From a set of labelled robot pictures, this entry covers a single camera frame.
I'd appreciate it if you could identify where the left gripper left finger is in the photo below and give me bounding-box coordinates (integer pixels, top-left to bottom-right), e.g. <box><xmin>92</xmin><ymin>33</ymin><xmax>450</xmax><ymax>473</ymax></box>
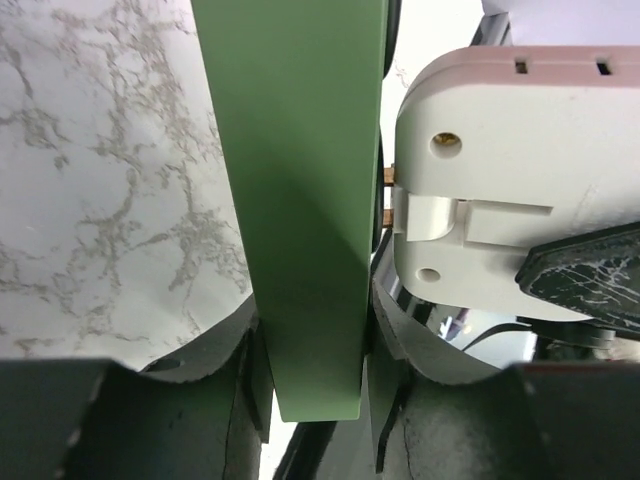
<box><xmin>1</xmin><ymin>318</ymin><xmax>264</xmax><ymax>479</ymax></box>

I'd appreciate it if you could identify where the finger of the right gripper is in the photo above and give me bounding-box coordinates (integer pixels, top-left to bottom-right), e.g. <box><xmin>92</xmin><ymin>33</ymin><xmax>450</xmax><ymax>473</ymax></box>
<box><xmin>515</xmin><ymin>222</ymin><xmax>639</xmax><ymax>330</ymax></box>

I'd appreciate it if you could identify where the green power strip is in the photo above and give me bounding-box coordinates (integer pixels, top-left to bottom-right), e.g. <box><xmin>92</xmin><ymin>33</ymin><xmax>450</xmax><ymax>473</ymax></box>
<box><xmin>192</xmin><ymin>1</ymin><xmax>388</xmax><ymax>422</ymax></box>

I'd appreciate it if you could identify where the white adapter plug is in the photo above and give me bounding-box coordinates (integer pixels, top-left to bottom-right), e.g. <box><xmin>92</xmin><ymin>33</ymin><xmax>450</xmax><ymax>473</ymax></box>
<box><xmin>393</xmin><ymin>46</ymin><xmax>639</xmax><ymax>322</ymax></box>

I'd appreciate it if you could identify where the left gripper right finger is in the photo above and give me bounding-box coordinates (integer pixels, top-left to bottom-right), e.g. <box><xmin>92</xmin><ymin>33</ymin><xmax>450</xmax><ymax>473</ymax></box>
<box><xmin>371</xmin><ymin>285</ymin><xmax>639</xmax><ymax>479</ymax></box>

